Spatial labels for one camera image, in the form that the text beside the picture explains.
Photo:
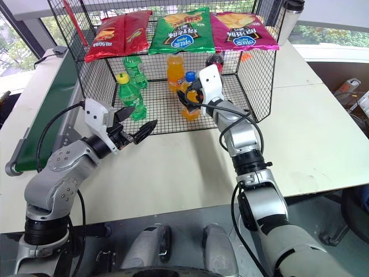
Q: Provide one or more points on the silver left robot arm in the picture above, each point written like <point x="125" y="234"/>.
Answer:
<point x="66" y="161"/>

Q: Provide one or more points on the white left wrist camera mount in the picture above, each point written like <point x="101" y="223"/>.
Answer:
<point x="95" y="112"/>

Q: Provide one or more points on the small orange object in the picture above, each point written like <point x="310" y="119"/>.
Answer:
<point x="246" y="57"/>

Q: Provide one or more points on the white power strip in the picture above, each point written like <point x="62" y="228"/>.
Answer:
<point x="347" y="85"/>

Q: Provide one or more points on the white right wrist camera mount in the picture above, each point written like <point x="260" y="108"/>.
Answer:
<point x="212" y="83"/>

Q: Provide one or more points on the orange soda bottle blue cap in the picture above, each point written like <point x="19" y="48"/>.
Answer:
<point x="184" y="83"/>

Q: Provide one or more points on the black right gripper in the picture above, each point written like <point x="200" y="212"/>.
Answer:
<point x="196" y="92"/>

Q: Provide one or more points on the magenta chips bag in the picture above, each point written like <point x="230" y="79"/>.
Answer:
<point x="242" y="31"/>

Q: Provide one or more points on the dark cola bottle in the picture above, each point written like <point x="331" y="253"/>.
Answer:
<point x="214" y="60"/>

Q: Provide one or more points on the white thermos cup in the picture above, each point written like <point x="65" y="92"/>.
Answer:
<point x="289" y="23"/>

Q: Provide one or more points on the green conveyor belt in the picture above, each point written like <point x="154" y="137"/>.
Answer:
<point x="52" y="101"/>

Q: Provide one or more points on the grey rounded shell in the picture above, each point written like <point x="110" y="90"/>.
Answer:
<point x="219" y="248"/>
<point x="147" y="245"/>

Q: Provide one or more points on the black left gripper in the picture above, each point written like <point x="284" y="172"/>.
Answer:
<point x="121" y="137"/>

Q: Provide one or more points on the red chips bag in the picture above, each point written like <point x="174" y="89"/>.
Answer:
<point x="137" y="31"/>
<point x="106" y="40"/>

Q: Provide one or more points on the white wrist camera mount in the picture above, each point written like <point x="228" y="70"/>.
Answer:
<point x="212" y="83"/>
<point x="95" y="112"/>

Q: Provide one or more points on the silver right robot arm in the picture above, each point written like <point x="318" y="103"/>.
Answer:
<point x="245" y="138"/>

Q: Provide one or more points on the green chips bag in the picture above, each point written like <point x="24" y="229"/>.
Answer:
<point x="181" y="31"/>

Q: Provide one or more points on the green soda bottle yellow cap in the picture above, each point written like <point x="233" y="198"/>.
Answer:
<point x="129" y="95"/>

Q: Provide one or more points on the black chair base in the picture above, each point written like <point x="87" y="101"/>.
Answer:
<point x="351" y="207"/>

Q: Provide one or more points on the red bar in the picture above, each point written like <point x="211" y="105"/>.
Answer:
<point x="83" y="31"/>

